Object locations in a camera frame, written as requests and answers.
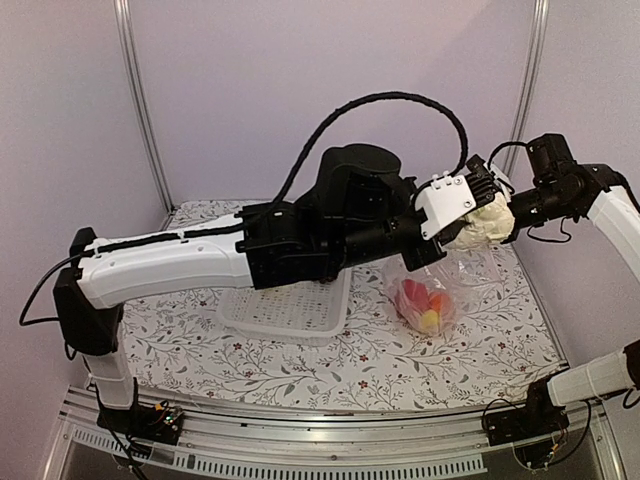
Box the left aluminium frame post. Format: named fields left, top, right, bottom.
left=113, top=0, right=175, bottom=215

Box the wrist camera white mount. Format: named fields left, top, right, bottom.
left=413, top=155, right=498, bottom=240
left=487, top=163, right=516, bottom=203

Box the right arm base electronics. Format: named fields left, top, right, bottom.
left=481, top=375, right=592, bottom=472

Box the red toy pepper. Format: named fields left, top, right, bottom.
left=393, top=278, right=430, bottom=318

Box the aluminium front rail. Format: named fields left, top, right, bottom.
left=40, top=387, right=631, bottom=479

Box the orange toy pepper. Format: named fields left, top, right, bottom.
left=429, top=291, right=452, bottom=315

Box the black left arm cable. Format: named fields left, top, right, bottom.
left=269, top=90, right=472, bottom=211

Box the right aluminium frame post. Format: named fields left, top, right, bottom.
left=510, top=0, right=550, bottom=141

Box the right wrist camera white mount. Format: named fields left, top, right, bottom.
left=487, top=163, right=516, bottom=203

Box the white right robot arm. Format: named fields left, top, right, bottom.
left=509, top=133, right=639, bottom=436

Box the white plastic mesh basket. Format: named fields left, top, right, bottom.
left=210, top=269, right=352, bottom=347

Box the aluminium frame post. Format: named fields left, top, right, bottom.
left=113, top=0, right=175, bottom=215
left=510, top=0, right=550, bottom=141

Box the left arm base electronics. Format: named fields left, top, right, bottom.
left=97, top=396, right=184, bottom=446

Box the white toy cabbage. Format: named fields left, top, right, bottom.
left=438, top=193, right=515, bottom=250

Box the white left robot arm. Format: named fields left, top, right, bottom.
left=48, top=144, right=470, bottom=434

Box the floral patterned table mat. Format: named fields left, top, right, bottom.
left=98, top=199, right=569, bottom=414

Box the yellow toy banana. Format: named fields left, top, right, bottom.
left=418, top=309, right=441, bottom=335

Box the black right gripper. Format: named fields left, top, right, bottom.
left=464, top=182, right=576, bottom=244

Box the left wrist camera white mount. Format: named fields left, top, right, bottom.
left=413, top=155, right=498, bottom=240

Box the clear zip top bag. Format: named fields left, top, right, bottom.
left=382, top=248, right=501, bottom=337

